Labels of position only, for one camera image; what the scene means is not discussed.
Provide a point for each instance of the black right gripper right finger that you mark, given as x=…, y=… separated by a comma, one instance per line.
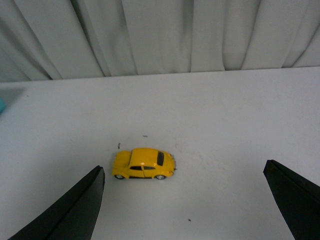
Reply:
x=297, y=199

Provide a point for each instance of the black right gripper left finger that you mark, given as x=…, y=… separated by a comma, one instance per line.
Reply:
x=73, y=216

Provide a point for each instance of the white pleated curtain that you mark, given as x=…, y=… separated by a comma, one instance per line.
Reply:
x=76, y=39

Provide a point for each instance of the yellow beetle toy car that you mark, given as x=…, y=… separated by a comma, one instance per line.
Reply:
x=143, y=163

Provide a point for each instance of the teal object at table edge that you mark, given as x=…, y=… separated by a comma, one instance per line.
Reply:
x=2, y=105

